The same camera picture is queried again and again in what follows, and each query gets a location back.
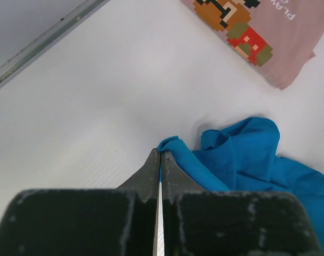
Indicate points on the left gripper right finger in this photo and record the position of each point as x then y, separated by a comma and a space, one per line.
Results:
200, 222

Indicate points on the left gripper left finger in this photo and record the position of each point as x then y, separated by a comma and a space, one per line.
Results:
120, 221

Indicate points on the blue t shirt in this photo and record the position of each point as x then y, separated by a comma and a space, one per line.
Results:
242, 157

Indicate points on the folded pink printed t shirt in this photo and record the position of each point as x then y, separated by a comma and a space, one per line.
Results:
276, 37

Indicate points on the left aluminium frame post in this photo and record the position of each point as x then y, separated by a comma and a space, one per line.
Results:
29, 28

